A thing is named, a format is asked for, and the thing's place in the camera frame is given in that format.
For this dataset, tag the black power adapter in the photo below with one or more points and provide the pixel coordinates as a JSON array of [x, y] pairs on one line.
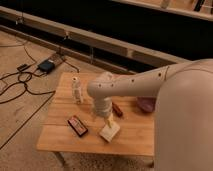
[[46, 66]]

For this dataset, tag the black and red box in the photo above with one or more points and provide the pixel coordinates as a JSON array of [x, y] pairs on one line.
[[77, 126]]

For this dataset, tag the clear plastic bottle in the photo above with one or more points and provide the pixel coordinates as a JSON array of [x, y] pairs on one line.
[[77, 90]]

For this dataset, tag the small black floor box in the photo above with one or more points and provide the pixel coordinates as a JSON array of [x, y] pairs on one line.
[[22, 67]]

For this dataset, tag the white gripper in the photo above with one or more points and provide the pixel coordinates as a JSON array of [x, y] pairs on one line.
[[102, 107]]

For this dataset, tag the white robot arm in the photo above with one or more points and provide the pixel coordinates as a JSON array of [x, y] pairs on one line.
[[183, 119]]

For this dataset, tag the white sponge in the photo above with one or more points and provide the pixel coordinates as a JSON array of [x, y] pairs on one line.
[[109, 131]]

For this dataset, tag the wooden table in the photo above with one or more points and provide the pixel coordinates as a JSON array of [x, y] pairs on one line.
[[135, 137]]

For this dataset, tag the purple ceramic bowl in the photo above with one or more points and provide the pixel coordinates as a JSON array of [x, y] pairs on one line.
[[147, 105]]

